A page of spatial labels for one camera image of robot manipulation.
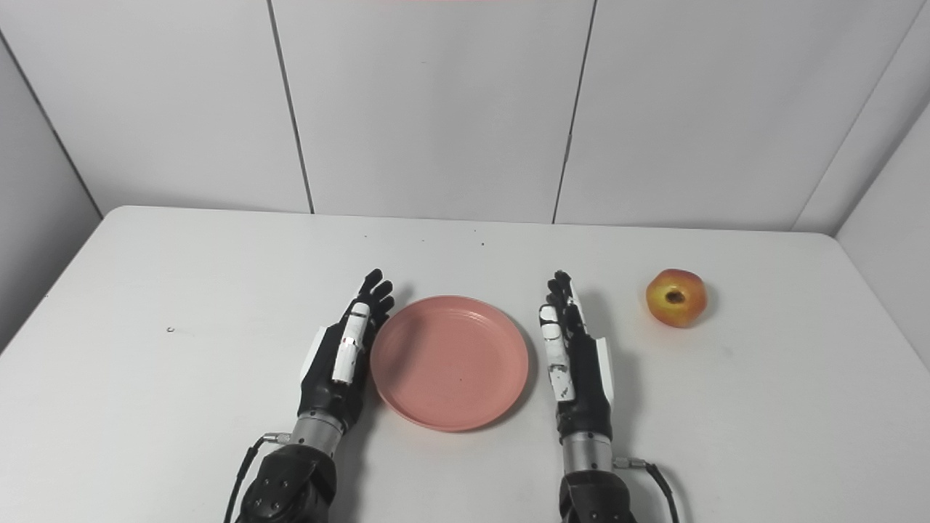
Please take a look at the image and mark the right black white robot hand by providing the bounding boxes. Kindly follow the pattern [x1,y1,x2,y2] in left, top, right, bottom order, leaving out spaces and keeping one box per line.
[538,270,615,442]

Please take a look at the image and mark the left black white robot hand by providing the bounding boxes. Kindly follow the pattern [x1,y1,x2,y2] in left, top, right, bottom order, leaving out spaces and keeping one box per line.
[298,269,395,434]

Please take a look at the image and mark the red yellow apple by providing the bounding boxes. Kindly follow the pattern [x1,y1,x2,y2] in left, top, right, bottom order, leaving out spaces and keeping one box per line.
[646,269,708,328]

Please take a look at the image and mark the pink round plate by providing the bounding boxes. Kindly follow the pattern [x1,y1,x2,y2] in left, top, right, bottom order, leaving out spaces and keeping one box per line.
[369,294,530,432]

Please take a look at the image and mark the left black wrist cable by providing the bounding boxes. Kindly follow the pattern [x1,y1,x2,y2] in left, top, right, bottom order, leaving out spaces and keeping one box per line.
[223,432,291,523]

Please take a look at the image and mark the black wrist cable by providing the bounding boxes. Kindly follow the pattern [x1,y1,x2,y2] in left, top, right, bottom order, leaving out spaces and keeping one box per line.
[612,456,681,523]
[223,432,291,523]

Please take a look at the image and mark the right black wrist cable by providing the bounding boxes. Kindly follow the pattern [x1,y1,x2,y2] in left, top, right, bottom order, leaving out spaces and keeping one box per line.
[612,456,681,523]

